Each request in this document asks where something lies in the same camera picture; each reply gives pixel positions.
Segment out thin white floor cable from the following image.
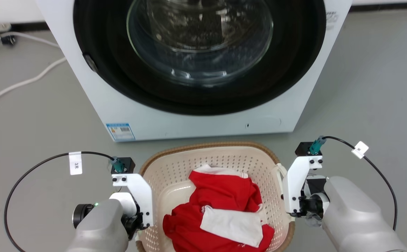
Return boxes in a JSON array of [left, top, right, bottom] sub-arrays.
[[0, 31, 61, 66]]

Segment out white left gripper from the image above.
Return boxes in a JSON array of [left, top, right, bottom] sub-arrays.
[[112, 173, 154, 240]]

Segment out red garment with white trim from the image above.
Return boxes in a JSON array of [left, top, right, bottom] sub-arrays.
[[162, 164, 275, 252]]

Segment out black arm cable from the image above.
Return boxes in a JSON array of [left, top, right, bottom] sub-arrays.
[[3, 151, 116, 252], [322, 136, 399, 231]]

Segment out white cloth piece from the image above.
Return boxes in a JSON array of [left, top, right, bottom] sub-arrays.
[[199, 205, 264, 248]]

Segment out white front-load washing machine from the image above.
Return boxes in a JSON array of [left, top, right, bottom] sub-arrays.
[[35, 0, 353, 142]]

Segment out white tag on cable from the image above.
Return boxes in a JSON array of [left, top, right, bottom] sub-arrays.
[[69, 151, 83, 176], [351, 141, 369, 159]]

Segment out blue energy label sticker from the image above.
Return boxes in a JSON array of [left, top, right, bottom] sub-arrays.
[[106, 122, 136, 142]]

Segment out white tag on right cable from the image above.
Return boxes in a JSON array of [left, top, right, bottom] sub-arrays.
[[351, 141, 369, 159]]

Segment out thick white floor cable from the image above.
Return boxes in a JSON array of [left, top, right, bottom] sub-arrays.
[[0, 57, 67, 109]]

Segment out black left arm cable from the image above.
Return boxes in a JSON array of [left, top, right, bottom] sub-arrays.
[[3, 151, 116, 252]]

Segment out white tag on left cable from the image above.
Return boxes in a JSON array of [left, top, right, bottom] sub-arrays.
[[69, 151, 83, 176]]

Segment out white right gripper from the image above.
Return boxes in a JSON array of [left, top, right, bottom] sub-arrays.
[[282, 155, 330, 219]]

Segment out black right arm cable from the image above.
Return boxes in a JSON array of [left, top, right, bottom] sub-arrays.
[[322, 136, 399, 231]]

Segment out cream perforated laundry basket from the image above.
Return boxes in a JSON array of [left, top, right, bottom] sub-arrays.
[[135, 141, 296, 252]]

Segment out black round washer door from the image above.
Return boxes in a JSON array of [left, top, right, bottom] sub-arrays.
[[73, 0, 327, 116]]

